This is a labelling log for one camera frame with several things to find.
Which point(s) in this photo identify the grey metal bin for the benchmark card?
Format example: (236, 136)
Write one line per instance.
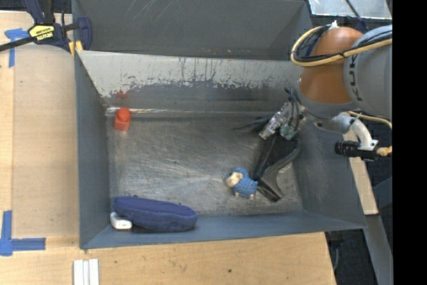
(187, 150)

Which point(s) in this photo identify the small white plastic object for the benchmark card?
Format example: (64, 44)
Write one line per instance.
(119, 224)

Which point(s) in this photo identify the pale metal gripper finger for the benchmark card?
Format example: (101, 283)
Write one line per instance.
(268, 132)
(275, 118)

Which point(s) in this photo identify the dark blue cloth pouch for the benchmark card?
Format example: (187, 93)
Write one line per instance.
(156, 214)

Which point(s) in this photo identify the red plastic block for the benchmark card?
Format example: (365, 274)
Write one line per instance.
(122, 120)

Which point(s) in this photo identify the black cylinder on white bracket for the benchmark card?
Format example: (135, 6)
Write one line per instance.
(362, 138)

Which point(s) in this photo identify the blue toy sheep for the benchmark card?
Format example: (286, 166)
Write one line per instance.
(245, 185)

